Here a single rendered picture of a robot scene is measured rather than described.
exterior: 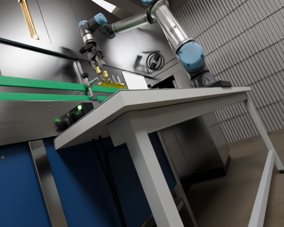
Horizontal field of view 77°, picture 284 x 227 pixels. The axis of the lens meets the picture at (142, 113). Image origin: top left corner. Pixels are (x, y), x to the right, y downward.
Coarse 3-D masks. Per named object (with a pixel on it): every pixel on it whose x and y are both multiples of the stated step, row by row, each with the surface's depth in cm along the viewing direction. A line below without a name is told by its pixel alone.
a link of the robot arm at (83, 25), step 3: (81, 21) 118; (84, 21) 118; (78, 24) 119; (81, 24) 117; (84, 24) 117; (81, 27) 117; (84, 27) 116; (87, 27) 116; (81, 30) 118; (84, 30) 117; (87, 30) 117; (90, 30) 117; (81, 33) 118; (84, 33) 116; (87, 33) 116; (90, 33) 117
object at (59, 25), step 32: (0, 0) 95; (32, 0) 113; (64, 0) 141; (0, 32) 85; (64, 32) 126; (96, 32) 161; (128, 32) 222; (0, 64) 81; (32, 64) 95; (64, 64) 113; (128, 64) 186
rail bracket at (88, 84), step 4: (84, 76) 77; (88, 76) 79; (88, 80) 78; (92, 80) 76; (96, 80) 75; (84, 84) 77; (88, 84) 76; (88, 88) 77; (92, 92) 77; (92, 96) 75; (96, 96) 77; (92, 100) 75; (96, 100) 77
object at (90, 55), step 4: (92, 40) 116; (92, 44) 118; (96, 44) 121; (92, 48) 115; (96, 48) 116; (88, 52) 117; (92, 52) 115; (100, 52) 120; (88, 56) 117; (92, 56) 115; (100, 56) 118; (104, 56) 120
